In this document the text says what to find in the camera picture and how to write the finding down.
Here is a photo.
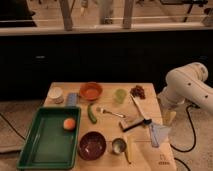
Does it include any orange bowl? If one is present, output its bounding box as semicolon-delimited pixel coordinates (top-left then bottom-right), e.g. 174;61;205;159
79;82;103;100

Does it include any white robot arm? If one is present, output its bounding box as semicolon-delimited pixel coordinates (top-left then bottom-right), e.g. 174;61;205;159
157;62;213;126

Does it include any green plastic tray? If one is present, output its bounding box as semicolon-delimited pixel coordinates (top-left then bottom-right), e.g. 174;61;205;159
17;107;81;170

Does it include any green plastic cup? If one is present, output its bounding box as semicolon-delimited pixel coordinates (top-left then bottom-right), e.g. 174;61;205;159
115;89;127;104

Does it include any small metal cup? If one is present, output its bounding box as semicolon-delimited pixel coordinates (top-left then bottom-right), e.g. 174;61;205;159
112;138;127;155

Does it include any green cucumber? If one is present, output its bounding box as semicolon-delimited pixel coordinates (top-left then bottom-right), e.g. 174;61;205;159
87;103;97;124

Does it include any yellow banana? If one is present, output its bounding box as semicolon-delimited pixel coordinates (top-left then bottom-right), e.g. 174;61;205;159
124;135;132;164

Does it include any purple bowl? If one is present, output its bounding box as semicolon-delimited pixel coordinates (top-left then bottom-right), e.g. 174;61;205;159
78;131;106;161

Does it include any brown grape bunch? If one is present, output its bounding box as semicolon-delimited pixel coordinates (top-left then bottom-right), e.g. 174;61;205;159
130;85;145;99

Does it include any orange peach fruit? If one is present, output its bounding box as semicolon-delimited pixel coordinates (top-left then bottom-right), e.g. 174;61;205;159
63;118;76;131

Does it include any blue white cloth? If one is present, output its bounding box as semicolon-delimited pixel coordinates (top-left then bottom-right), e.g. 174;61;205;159
149;122;171;148

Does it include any black cable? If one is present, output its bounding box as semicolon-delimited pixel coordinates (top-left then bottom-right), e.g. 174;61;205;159
170;105;198;171

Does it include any white paper cup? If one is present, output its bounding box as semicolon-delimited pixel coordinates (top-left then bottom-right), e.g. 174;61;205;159
48;87;64;104

